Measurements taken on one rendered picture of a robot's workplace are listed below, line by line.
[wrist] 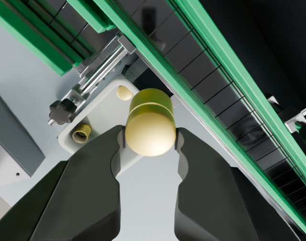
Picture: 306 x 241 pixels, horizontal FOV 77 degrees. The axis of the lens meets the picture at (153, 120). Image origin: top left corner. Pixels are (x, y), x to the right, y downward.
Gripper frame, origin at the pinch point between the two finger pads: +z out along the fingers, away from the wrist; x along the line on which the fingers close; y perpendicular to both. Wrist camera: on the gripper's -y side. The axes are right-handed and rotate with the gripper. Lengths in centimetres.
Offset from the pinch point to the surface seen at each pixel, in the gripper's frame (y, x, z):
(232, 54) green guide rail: -3.3, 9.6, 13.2
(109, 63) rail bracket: -1.6, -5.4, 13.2
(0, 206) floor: 150, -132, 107
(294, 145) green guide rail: 9.8, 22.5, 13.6
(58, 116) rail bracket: 3.6, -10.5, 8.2
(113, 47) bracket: -2.5, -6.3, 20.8
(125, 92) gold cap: 7.5, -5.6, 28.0
